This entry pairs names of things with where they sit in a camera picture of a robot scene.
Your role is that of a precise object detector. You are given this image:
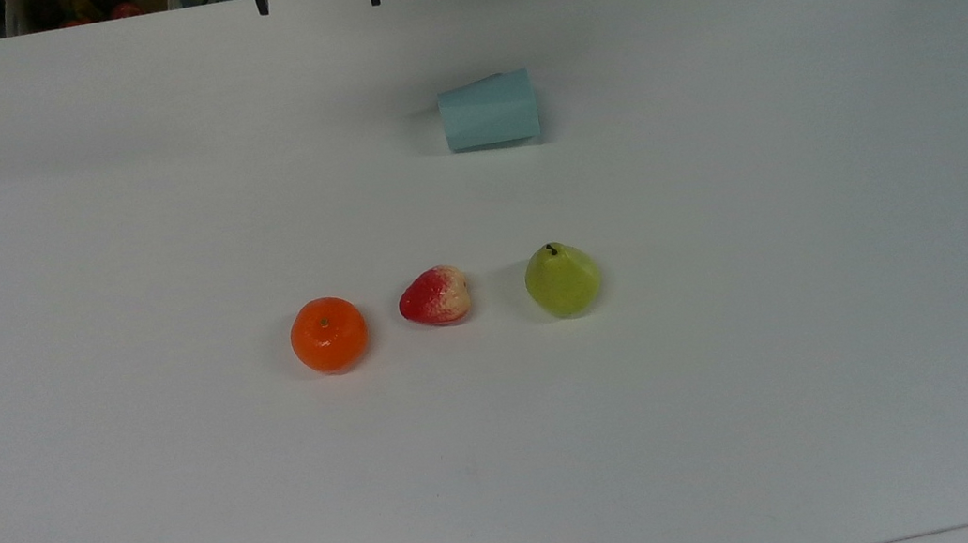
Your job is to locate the light blue faceted mug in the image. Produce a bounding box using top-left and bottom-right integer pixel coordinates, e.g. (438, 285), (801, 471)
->
(433, 67), (544, 156)

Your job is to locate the orange mandarin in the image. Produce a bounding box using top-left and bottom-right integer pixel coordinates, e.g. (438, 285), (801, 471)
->
(285, 292), (374, 380)

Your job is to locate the box with fruit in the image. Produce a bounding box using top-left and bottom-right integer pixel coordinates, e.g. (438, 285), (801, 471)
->
(1, 0), (174, 38)

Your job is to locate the red and cream strawberry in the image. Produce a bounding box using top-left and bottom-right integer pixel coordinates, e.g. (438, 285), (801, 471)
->
(393, 261), (476, 332)

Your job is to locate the green pear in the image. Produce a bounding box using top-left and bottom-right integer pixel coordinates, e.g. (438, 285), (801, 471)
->
(520, 236), (607, 324)

